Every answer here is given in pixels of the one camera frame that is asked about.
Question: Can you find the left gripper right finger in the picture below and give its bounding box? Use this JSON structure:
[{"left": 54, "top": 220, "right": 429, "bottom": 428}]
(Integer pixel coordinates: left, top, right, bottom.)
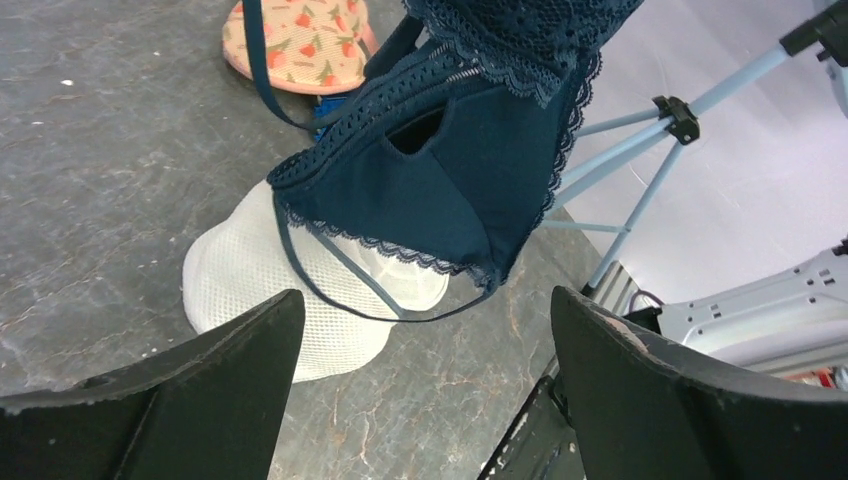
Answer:
[{"left": 550, "top": 286, "right": 847, "bottom": 479}]

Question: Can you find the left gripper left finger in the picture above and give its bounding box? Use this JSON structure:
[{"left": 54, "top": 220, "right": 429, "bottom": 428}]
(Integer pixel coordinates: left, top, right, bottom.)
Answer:
[{"left": 1, "top": 290, "right": 305, "bottom": 479}]

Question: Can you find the white mesh laundry bag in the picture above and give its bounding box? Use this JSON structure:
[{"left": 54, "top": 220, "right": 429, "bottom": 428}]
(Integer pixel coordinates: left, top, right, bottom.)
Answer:
[{"left": 182, "top": 180, "right": 452, "bottom": 384}]

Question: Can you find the dark blue lace bra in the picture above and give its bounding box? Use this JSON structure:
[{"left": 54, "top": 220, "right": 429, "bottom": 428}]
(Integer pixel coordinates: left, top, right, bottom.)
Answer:
[{"left": 267, "top": 1, "right": 638, "bottom": 298}]

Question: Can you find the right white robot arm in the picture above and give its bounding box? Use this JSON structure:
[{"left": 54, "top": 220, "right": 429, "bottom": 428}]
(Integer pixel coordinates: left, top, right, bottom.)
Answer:
[{"left": 625, "top": 241, "right": 847, "bottom": 380}]

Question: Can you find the floral peach laundry bag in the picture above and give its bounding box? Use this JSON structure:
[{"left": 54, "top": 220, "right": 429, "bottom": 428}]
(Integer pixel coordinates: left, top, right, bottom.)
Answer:
[{"left": 261, "top": 0, "right": 379, "bottom": 96}]

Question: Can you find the blue toy car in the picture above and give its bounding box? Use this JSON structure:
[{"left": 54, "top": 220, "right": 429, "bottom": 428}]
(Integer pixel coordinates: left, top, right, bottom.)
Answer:
[{"left": 313, "top": 93, "right": 349, "bottom": 141}]

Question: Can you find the light blue tripod stand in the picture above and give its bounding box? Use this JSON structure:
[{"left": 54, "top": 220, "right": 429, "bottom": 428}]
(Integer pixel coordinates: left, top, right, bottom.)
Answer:
[{"left": 539, "top": 0, "right": 848, "bottom": 298}]

